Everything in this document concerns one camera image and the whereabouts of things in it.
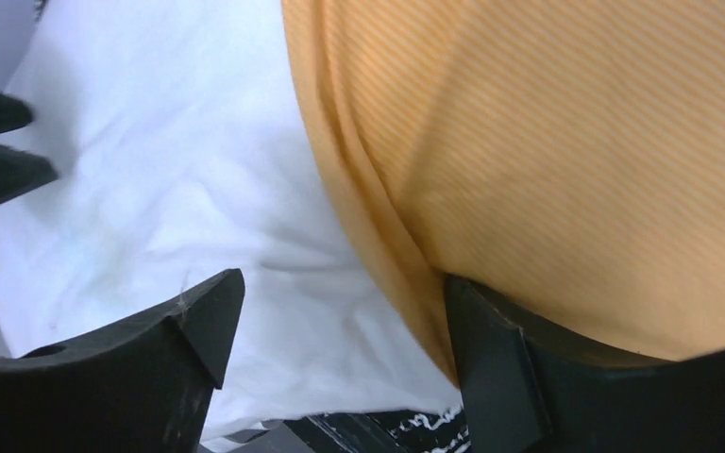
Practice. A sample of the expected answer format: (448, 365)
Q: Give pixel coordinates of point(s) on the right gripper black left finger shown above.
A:
(141, 384)

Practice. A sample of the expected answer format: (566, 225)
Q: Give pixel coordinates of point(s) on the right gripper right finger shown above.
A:
(530, 385)

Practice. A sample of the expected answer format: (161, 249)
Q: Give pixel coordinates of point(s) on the white pillow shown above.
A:
(182, 153)

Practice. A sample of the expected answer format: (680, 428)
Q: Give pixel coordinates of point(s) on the orange printed pillowcase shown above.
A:
(568, 154)

